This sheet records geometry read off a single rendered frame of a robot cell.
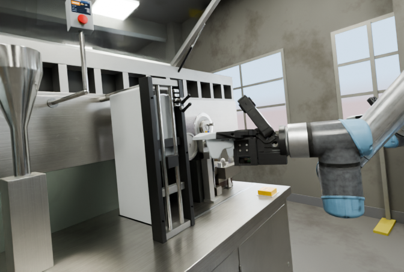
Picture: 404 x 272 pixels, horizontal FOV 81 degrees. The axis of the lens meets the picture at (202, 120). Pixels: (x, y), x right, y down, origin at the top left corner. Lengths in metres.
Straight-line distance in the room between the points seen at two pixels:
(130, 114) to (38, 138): 0.35
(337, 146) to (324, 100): 2.94
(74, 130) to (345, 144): 0.99
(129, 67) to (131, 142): 0.49
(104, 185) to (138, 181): 0.26
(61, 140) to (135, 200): 0.39
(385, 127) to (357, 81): 2.68
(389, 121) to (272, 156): 0.28
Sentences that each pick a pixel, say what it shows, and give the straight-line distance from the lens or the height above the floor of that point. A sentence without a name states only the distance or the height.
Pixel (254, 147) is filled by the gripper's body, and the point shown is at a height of 1.21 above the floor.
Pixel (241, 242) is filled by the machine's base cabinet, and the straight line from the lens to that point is 1.00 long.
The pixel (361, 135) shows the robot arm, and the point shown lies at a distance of 0.53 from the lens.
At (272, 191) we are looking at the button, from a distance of 1.21.
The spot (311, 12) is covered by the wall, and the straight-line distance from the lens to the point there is 3.72.
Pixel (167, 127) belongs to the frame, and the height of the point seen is 1.27.
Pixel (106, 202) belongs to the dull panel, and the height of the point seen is 0.95.
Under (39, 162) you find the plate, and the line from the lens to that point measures 1.11.
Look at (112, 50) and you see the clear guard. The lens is 1.33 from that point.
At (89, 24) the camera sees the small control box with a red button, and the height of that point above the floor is 1.63.
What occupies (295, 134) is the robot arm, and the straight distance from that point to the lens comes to 0.52.
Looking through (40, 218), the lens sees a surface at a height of 1.05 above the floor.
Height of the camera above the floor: 1.27
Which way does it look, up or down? 1 degrees up
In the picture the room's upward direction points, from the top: 5 degrees counter-clockwise
